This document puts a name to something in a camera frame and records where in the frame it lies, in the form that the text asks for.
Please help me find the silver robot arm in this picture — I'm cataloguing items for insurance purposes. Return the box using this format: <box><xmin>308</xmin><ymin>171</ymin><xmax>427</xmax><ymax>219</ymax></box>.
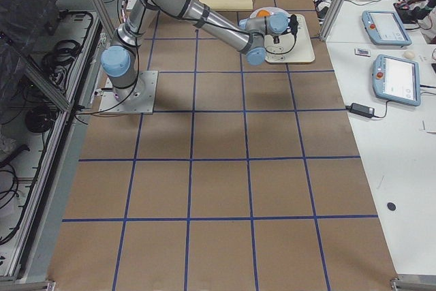
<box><xmin>101</xmin><ymin>0</ymin><xmax>290</xmax><ymax>104</ymax></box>

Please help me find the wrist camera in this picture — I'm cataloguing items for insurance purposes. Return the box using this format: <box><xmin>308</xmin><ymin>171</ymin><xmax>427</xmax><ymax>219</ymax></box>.
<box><xmin>288</xmin><ymin>14</ymin><xmax>299</xmax><ymax>37</ymax></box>

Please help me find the orange fruit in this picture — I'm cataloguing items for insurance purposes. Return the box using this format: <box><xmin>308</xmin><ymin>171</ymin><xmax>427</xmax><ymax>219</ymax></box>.
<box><xmin>256</xmin><ymin>10</ymin><xmax>270</xmax><ymax>17</ymax></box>

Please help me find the far blue teach pendant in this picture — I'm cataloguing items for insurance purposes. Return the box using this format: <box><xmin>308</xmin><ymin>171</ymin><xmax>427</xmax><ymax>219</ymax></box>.
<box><xmin>361</xmin><ymin>10</ymin><xmax>412</xmax><ymax>46</ymax></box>

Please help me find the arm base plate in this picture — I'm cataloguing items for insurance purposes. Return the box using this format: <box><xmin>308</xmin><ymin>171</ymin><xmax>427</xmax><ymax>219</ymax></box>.
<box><xmin>98</xmin><ymin>71</ymin><xmax>159</xmax><ymax>115</ymax></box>

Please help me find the small printed card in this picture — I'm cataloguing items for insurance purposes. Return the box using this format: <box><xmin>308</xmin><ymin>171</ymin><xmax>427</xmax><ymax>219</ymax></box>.
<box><xmin>354</xmin><ymin>48</ymin><xmax>371</xmax><ymax>57</ymax></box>

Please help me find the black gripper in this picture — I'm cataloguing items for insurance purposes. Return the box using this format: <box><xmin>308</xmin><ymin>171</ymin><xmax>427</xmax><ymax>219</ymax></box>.
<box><xmin>272</xmin><ymin>35</ymin><xmax>281</xmax><ymax>44</ymax></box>

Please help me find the white round plate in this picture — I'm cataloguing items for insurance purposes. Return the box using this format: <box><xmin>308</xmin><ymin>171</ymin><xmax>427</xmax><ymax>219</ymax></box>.
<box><xmin>249</xmin><ymin>7</ymin><xmax>290</xmax><ymax>18</ymax></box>

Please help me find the cream bear tray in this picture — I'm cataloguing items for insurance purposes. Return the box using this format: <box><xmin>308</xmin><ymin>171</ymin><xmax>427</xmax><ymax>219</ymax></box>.
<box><xmin>264</xmin><ymin>14</ymin><xmax>315</xmax><ymax>63</ymax></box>

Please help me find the blue teach pendant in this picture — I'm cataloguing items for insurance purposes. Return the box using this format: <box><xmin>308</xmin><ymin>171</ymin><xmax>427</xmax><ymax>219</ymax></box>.
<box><xmin>361</xmin><ymin>10</ymin><xmax>412</xmax><ymax>46</ymax></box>
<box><xmin>372</xmin><ymin>55</ymin><xmax>421</xmax><ymax>107</ymax></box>

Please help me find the black power adapter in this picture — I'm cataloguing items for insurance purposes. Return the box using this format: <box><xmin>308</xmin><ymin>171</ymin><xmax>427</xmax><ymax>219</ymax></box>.
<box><xmin>345</xmin><ymin>103</ymin><xmax>375</xmax><ymax>119</ymax></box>

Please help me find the near blue teach pendant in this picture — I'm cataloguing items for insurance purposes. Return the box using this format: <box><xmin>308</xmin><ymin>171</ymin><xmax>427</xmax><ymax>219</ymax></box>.
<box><xmin>372</xmin><ymin>55</ymin><xmax>421</xmax><ymax>107</ymax></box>

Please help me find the beige round ball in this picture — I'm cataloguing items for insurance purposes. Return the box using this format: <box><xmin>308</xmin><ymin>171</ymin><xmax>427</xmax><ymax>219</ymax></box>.
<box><xmin>403</xmin><ymin>50</ymin><xmax>415</xmax><ymax>60</ymax></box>

